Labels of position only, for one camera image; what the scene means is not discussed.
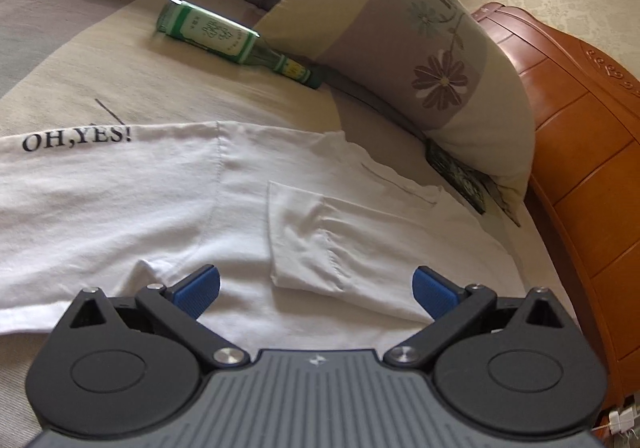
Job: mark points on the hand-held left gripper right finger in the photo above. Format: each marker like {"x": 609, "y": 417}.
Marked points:
{"x": 434, "y": 292}

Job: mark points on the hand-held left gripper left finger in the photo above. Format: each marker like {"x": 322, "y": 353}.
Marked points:
{"x": 195, "y": 290}

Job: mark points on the white long-sleeve printed shirt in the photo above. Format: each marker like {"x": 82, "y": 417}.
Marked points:
{"x": 150, "y": 208}

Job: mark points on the dark patterned flat packet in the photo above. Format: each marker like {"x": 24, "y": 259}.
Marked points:
{"x": 457, "y": 175}

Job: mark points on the wooden headboard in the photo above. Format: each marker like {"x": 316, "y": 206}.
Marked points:
{"x": 590, "y": 152}

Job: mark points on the white power adapter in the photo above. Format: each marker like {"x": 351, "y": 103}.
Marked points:
{"x": 622, "y": 420}

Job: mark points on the green glass bottle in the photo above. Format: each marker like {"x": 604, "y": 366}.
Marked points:
{"x": 215, "y": 30}

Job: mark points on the floral patchwork pillow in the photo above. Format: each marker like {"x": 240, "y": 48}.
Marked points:
{"x": 380, "y": 12}

